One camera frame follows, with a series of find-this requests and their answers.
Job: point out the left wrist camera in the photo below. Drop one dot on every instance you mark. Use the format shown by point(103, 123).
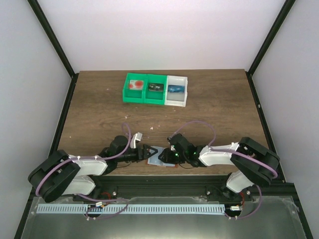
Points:
point(136, 138)

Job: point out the white bin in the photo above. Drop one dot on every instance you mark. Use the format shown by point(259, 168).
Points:
point(176, 99)

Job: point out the green double bin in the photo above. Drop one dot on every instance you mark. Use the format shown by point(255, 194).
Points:
point(144, 96)

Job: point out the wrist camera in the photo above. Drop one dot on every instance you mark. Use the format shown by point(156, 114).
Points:
point(136, 138)
point(171, 142)

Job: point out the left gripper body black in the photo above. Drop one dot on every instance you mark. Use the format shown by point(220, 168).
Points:
point(136, 157)

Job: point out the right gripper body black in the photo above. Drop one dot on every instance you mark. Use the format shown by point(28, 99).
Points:
point(181, 158)

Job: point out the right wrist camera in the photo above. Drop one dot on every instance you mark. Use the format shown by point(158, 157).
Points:
point(171, 142)

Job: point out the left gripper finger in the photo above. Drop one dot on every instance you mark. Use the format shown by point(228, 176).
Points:
point(149, 149)
point(149, 155)

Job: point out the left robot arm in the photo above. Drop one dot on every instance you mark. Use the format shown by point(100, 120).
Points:
point(64, 174)

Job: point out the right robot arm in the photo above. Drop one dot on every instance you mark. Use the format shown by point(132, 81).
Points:
point(256, 165)

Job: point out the light blue slotted cable duct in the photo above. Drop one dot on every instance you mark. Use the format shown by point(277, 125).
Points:
point(156, 209)

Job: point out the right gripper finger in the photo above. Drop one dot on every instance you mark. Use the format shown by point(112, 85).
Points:
point(165, 159)
point(167, 152)

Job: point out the red white card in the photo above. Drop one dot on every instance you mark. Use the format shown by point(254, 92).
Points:
point(136, 85)

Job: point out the black card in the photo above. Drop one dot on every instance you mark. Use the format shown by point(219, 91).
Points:
point(155, 87)

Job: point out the black aluminium frame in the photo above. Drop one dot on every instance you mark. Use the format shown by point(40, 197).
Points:
point(184, 185)

